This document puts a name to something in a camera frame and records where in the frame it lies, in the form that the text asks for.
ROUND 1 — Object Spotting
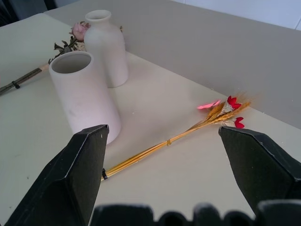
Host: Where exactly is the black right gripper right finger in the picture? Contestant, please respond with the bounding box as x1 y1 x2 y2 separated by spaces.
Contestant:
218 126 301 216

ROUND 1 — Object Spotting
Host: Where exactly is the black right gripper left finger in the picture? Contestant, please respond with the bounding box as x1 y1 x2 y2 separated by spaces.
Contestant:
4 124 110 226

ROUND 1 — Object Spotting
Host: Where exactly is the white cylindrical ceramic vase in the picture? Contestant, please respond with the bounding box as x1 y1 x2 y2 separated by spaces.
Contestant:
48 51 122 145

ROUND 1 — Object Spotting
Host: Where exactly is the white bottle-shaped ceramic vase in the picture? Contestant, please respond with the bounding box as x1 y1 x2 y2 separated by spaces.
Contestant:
84 9 129 89

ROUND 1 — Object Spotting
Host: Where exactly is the yellow wheat and red flower bouquet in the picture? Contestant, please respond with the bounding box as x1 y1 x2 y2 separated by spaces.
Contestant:
101 93 252 181

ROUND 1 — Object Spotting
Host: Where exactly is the pink rose dried bouquet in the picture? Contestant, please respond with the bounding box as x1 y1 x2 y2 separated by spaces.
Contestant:
0 21 91 96

